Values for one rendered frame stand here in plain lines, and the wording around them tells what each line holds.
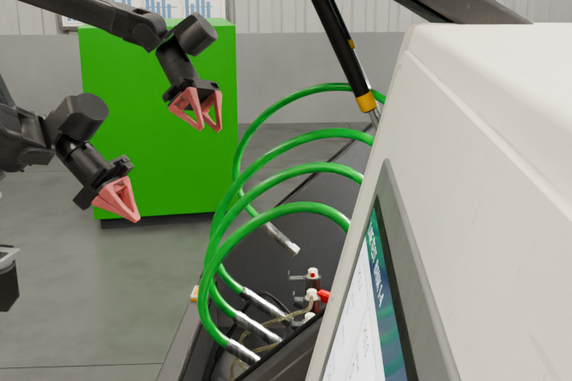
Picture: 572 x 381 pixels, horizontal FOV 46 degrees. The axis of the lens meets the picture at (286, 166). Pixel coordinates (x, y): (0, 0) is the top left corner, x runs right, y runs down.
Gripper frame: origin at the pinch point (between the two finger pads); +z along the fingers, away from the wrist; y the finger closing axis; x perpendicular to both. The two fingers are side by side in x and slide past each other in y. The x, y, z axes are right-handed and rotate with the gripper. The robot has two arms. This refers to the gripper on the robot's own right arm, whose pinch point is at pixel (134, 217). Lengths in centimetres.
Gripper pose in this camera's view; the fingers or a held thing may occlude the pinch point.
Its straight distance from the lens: 117.5
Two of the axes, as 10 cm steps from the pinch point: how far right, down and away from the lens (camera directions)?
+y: 6.5, -6.2, -4.3
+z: 6.7, 7.4, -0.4
